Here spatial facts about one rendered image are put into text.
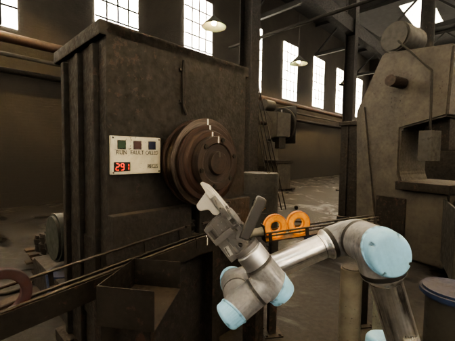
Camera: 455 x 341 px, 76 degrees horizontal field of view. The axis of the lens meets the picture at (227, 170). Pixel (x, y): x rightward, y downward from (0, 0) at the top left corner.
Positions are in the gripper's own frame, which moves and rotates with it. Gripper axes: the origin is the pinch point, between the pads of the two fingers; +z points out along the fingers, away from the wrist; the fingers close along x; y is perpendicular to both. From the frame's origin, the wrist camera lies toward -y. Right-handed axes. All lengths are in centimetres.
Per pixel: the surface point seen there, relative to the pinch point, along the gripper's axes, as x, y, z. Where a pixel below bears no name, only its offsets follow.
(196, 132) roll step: 72, -1, 27
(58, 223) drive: 132, 128, 52
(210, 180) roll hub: 73, 9, 3
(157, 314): 24, 46, -24
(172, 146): 64, 12, 27
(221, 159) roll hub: 76, -2, 8
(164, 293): 37, 46, -22
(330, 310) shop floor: 147, 10, -126
